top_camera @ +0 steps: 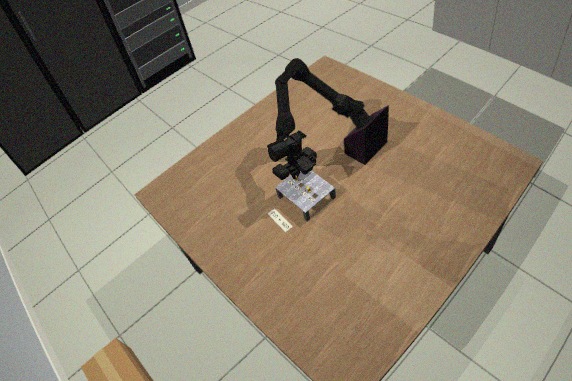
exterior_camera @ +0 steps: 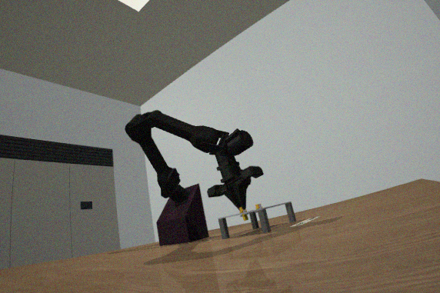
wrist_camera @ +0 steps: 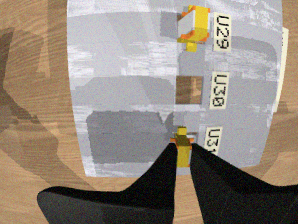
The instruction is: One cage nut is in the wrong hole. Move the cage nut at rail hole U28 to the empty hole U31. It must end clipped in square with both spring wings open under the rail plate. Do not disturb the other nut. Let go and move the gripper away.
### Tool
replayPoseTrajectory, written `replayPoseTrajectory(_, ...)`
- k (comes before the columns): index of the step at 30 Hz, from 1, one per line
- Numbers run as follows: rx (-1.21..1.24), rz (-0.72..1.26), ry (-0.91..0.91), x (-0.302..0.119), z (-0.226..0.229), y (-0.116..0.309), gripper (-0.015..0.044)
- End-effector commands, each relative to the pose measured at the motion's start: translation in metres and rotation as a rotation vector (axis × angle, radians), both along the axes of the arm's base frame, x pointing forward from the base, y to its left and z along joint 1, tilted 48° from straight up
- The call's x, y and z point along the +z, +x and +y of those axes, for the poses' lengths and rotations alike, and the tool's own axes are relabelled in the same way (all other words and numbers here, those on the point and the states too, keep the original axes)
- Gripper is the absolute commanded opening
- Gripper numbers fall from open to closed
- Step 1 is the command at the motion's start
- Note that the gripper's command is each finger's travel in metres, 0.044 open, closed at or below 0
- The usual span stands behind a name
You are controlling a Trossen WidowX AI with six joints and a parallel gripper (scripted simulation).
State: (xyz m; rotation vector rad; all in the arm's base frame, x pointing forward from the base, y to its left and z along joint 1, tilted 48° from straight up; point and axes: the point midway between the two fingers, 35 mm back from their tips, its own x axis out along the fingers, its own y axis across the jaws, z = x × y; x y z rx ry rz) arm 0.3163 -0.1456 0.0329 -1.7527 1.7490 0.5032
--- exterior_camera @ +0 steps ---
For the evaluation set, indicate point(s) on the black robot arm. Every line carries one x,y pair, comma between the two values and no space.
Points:
204,138

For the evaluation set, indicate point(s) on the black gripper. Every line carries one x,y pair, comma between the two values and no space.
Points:
233,189

